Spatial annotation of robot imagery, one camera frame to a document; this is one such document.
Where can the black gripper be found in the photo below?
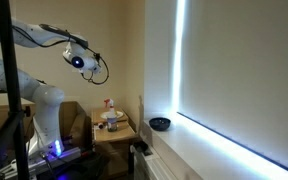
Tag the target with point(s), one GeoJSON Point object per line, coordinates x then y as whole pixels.
{"type": "Point", "coordinates": [97, 57]}

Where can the spray bottle with red trigger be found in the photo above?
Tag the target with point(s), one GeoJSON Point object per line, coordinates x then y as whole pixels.
{"type": "Point", "coordinates": [112, 120]}

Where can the small orange-label pill bottle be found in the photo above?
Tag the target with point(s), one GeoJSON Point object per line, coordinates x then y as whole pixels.
{"type": "Point", "coordinates": [100, 126]}

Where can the aluminium robot base rails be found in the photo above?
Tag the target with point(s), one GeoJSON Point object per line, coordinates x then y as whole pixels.
{"type": "Point", "coordinates": [67, 155]}

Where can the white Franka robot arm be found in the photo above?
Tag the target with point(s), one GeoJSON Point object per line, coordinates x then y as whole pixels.
{"type": "Point", "coordinates": [47, 100]}

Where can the dark blue bowl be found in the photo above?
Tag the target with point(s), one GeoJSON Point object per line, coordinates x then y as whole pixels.
{"type": "Point", "coordinates": [159, 124]}

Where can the white round plate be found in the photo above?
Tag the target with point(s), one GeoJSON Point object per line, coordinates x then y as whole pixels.
{"type": "Point", "coordinates": [120, 114]}

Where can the brown leather sofa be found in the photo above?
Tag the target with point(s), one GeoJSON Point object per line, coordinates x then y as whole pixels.
{"type": "Point", "coordinates": [72, 120]}

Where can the small black bundle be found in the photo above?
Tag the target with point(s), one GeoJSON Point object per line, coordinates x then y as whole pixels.
{"type": "Point", "coordinates": [140, 145]}

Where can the light wooden nightstand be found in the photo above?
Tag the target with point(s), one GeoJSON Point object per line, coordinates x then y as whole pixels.
{"type": "Point", "coordinates": [112, 160]}

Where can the black base mat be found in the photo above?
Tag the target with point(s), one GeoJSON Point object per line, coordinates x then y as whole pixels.
{"type": "Point", "coordinates": [90, 165]}

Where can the white window sill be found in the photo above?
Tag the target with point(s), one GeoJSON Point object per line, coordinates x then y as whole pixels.
{"type": "Point", "coordinates": [197, 150]}

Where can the black metal camera stand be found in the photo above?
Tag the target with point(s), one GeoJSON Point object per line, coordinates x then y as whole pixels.
{"type": "Point", "coordinates": [12, 83]}

